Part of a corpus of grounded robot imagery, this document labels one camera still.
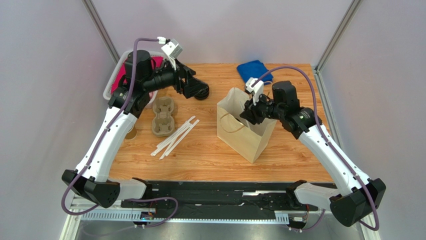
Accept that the white wrapped straw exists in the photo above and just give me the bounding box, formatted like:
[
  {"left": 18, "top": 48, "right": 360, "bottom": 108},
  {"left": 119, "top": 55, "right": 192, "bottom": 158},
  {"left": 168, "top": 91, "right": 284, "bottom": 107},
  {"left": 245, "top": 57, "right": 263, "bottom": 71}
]
[
  {"left": 150, "top": 115, "right": 196, "bottom": 156},
  {"left": 157, "top": 122, "right": 192, "bottom": 151},
  {"left": 166, "top": 119, "right": 200, "bottom": 157},
  {"left": 159, "top": 139, "right": 176, "bottom": 160}
]

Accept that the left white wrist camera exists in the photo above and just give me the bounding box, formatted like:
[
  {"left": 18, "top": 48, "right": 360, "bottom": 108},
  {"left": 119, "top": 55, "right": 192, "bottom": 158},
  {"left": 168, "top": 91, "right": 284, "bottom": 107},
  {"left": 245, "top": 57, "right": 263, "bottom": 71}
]
[{"left": 157, "top": 36, "right": 183, "bottom": 71}]

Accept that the aluminium frame rail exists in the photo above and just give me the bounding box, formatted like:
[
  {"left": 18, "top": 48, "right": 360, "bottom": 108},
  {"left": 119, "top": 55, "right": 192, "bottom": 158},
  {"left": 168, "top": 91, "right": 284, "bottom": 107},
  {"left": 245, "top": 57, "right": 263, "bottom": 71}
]
[{"left": 60, "top": 196, "right": 380, "bottom": 240}]

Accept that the blue folded cloth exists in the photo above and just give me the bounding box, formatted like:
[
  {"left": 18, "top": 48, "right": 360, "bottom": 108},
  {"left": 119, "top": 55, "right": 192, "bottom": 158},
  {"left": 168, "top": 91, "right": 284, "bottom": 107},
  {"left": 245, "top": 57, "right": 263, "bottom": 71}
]
[{"left": 236, "top": 60, "right": 269, "bottom": 83}]

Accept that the white plastic basket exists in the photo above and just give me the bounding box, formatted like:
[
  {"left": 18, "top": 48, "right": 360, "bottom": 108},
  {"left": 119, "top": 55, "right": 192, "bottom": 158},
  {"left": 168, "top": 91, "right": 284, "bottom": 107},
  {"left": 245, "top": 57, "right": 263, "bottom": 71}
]
[{"left": 103, "top": 50, "right": 166, "bottom": 101}]

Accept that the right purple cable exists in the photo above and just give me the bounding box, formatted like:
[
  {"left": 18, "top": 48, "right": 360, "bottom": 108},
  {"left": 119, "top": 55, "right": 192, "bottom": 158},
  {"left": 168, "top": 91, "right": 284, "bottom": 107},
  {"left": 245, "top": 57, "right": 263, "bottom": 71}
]
[{"left": 252, "top": 65, "right": 380, "bottom": 233}]

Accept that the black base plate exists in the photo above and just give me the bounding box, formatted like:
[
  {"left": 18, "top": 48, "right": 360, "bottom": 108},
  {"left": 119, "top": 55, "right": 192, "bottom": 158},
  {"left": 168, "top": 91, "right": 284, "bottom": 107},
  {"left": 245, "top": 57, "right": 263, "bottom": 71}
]
[{"left": 120, "top": 181, "right": 318, "bottom": 220}]

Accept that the beige paper bag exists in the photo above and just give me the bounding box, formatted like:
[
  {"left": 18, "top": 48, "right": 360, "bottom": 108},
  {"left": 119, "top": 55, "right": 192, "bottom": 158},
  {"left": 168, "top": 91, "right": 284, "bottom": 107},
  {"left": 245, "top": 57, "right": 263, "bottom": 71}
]
[{"left": 216, "top": 87, "right": 277, "bottom": 163}]

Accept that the magenta folded cloth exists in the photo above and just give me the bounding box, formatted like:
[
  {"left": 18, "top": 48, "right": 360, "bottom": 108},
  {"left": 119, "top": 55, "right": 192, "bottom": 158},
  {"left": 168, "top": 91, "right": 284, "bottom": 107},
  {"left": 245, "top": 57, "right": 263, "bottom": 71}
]
[{"left": 111, "top": 55, "right": 165, "bottom": 95}]

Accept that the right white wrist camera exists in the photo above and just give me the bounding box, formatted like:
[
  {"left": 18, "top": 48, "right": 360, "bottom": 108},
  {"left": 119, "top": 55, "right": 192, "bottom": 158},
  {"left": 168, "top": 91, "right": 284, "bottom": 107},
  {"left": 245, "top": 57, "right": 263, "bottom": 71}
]
[{"left": 244, "top": 77, "right": 264, "bottom": 105}]

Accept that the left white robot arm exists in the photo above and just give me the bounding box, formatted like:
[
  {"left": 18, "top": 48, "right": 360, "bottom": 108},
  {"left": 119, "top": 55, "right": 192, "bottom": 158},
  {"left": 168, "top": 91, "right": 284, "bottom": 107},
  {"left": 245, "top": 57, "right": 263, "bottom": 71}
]
[{"left": 61, "top": 50, "right": 209, "bottom": 208}]

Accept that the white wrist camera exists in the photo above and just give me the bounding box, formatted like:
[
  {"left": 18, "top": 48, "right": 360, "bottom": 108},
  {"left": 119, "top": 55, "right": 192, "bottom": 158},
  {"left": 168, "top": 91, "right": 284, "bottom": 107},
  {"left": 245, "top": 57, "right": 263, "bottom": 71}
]
[
  {"left": 244, "top": 77, "right": 264, "bottom": 105},
  {"left": 157, "top": 36, "right": 183, "bottom": 71}
]

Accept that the purple cable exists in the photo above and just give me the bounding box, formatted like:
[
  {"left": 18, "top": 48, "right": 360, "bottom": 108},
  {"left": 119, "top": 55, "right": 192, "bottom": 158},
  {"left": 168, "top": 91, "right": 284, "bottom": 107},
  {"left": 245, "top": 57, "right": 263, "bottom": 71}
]
[
  {"left": 252, "top": 65, "right": 380, "bottom": 233},
  {"left": 60, "top": 37, "right": 179, "bottom": 229}
]

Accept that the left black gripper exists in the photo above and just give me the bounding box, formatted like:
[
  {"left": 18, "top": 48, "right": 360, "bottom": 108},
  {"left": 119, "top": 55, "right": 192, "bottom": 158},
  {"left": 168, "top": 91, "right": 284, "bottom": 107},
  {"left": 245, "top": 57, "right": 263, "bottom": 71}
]
[{"left": 142, "top": 56, "right": 208, "bottom": 99}]

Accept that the cardboard cup carrier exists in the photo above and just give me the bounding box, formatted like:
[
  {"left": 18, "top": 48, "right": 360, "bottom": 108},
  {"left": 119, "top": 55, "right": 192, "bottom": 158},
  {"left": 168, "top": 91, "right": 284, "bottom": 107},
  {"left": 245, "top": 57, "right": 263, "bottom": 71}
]
[{"left": 151, "top": 96, "right": 176, "bottom": 137}]

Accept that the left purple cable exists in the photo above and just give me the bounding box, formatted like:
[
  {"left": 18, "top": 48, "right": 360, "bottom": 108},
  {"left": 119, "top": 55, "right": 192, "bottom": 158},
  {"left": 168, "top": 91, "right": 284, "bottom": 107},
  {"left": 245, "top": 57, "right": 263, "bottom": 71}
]
[{"left": 60, "top": 37, "right": 179, "bottom": 229}]

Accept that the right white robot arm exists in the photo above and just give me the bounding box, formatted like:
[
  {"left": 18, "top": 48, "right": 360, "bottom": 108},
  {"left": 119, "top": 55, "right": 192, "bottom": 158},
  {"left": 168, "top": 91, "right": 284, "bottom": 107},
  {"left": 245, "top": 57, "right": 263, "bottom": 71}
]
[{"left": 239, "top": 77, "right": 387, "bottom": 227}]

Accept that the stack of black lids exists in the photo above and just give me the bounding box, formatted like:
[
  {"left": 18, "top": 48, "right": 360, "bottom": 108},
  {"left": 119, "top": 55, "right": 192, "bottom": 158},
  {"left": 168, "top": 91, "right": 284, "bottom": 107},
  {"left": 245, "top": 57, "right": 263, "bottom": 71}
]
[{"left": 194, "top": 87, "right": 210, "bottom": 101}]

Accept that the stack of paper cups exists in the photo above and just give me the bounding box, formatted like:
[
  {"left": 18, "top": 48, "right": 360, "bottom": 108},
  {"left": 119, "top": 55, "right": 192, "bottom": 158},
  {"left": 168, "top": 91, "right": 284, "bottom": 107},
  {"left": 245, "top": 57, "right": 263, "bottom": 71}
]
[{"left": 124, "top": 126, "right": 137, "bottom": 140}]

